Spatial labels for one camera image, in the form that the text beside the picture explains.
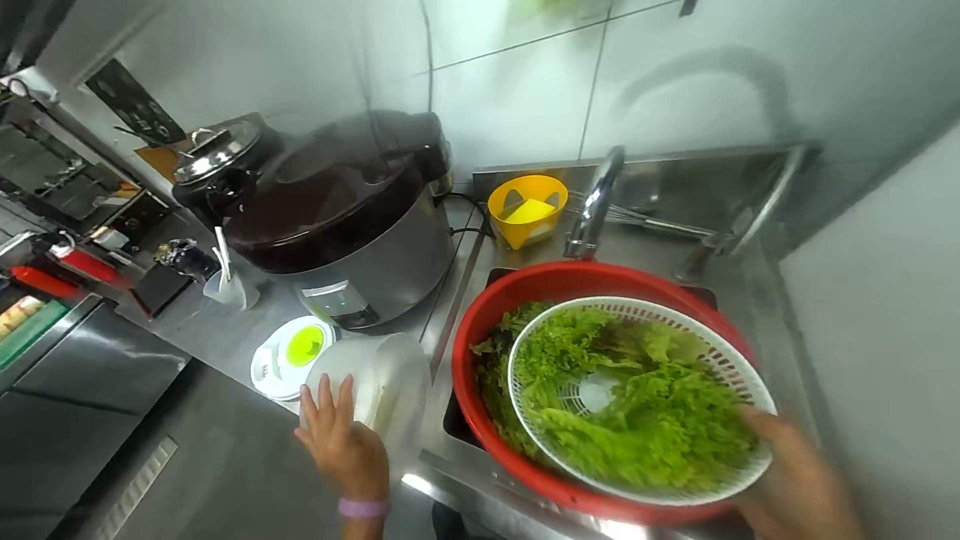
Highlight person's right hand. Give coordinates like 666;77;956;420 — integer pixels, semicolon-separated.
731;405;867;540

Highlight person's left hand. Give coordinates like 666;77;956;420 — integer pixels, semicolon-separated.
294;373;391;503

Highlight white plastic colander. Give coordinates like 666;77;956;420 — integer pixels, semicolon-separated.
507;296;777;507

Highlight person's left forearm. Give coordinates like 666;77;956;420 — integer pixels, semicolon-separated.
337;496;392;540

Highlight translucent white plastic bowl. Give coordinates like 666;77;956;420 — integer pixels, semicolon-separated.
300;333;433;455

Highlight pile of bright lettuce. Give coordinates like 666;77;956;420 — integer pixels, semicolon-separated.
516;306;760;492

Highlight stainless steel sink counter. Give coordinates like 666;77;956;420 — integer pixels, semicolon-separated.
378;142;849;540

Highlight translucent plastic jug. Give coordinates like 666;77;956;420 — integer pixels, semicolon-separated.
202;268;261;312

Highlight red plastic basin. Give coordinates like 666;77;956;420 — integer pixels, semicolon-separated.
451;260;760;528

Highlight heap of dark lettuce leaves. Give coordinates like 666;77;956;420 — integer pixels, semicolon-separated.
471;300;560;472

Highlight silver rice cooker, brown lid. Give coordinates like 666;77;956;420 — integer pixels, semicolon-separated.
223;110;456;331

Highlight person's legs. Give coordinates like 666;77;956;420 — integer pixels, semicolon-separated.
431;499;500;540

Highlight metal floor grate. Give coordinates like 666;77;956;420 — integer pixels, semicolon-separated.
93;435;180;540

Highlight black jar with crumpled wrap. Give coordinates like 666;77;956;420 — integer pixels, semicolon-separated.
154;238;222;285

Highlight stainless steel cabinet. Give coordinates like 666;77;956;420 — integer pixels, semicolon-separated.
0;294;193;540

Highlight metal pipe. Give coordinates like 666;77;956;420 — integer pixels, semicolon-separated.
673;142;823;284

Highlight yellow plastic container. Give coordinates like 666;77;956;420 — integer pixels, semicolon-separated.
487;174;570;252

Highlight black pot with metal lid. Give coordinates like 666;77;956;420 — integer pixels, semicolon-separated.
171;117;285;232

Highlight metal whisk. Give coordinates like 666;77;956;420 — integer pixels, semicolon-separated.
567;190;717;240

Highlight yellow sponge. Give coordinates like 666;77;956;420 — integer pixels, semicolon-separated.
504;198;558;225

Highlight green cutting board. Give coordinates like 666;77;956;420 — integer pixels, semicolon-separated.
0;300;69;373

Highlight brown cardboard box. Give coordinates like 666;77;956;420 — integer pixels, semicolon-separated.
135;112;267;186

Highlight chrome faucet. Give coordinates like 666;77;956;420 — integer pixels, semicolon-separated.
564;145;627;261

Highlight black sign with white writing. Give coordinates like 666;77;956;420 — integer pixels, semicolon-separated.
85;58;188;146

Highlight white handled utensils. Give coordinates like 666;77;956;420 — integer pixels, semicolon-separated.
213;225;233;285

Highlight black power cable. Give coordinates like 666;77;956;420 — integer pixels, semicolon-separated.
446;192;498;242

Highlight thin wall cable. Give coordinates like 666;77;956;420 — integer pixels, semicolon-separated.
420;0;436;114

